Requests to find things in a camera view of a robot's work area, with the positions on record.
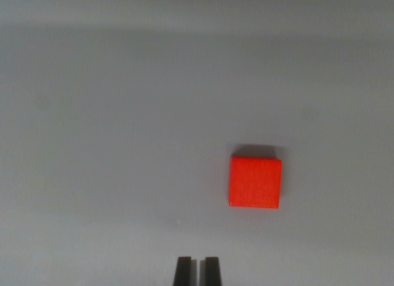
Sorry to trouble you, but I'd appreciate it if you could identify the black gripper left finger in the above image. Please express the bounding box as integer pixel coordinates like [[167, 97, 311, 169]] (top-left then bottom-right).
[[173, 256, 198, 286]]

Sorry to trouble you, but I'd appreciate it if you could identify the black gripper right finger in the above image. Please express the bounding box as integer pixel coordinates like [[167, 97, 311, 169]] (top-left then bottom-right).
[[199, 256, 223, 286]]

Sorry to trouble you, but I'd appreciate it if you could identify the red cube block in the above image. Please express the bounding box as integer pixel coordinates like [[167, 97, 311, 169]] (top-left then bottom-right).
[[228, 155, 283, 210]]

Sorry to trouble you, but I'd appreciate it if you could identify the grey plastic tray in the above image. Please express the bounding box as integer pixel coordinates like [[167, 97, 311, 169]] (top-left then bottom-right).
[[0, 0, 394, 286]]

